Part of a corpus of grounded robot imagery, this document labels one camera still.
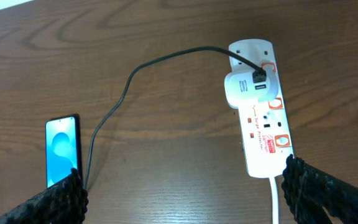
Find blue Galaxy smartphone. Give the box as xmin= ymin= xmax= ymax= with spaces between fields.
xmin=45 ymin=113 xmax=83 ymax=187

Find black USB charging cable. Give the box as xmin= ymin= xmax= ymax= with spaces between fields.
xmin=84 ymin=46 xmax=267 ymax=190

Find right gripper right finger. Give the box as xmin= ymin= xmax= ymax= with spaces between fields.
xmin=281 ymin=154 xmax=358 ymax=224

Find white power strip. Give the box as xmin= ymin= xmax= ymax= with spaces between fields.
xmin=229 ymin=39 xmax=293 ymax=178

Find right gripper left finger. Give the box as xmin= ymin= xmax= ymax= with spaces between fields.
xmin=0 ymin=168 xmax=89 ymax=224

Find white power strip cord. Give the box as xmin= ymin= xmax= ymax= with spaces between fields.
xmin=268 ymin=176 xmax=280 ymax=224

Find white USB wall charger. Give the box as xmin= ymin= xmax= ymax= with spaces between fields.
xmin=224 ymin=70 xmax=280 ymax=109

